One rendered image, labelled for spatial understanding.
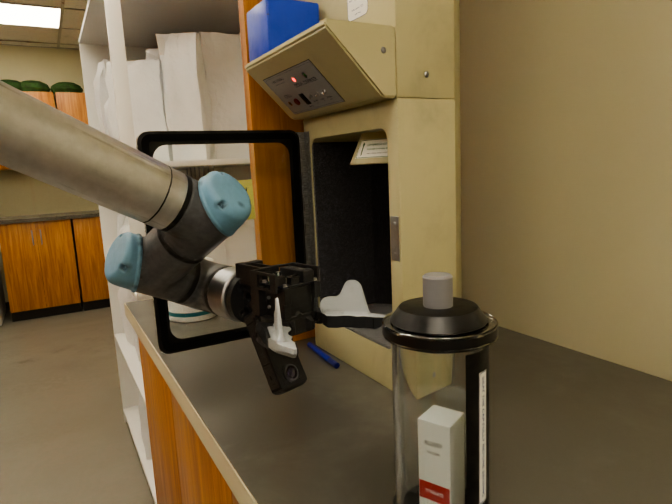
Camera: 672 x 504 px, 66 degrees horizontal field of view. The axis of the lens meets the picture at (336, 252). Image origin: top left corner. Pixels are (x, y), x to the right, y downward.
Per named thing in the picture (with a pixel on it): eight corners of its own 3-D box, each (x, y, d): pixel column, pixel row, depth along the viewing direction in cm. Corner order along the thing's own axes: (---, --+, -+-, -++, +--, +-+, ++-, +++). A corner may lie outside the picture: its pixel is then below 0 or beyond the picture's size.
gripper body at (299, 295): (276, 276, 60) (221, 265, 69) (280, 346, 62) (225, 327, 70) (324, 266, 66) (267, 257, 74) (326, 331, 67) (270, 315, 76)
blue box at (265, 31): (298, 66, 101) (295, 18, 99) (321, 56, 92) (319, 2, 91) (249, 64, 96) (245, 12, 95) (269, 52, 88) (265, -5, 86)
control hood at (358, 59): (302, 120, 104) (299, 67, 102) (398, 97, 76) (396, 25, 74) (247, 119, 98) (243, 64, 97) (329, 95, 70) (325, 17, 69)
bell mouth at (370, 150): (407, 162, 106) (407, 135, 105) (469, 159, 91) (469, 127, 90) (332, 166, 98) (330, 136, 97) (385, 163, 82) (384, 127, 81)
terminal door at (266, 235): (310, 325, 108) (298, 129, 102) (159, 356, 94) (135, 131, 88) (308, 324, 109) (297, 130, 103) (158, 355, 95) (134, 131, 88)
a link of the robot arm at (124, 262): (143, 202, 68) (213, 230, 75) (100, 248, 73) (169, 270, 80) (144, 250, 63) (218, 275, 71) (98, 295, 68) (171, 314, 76)
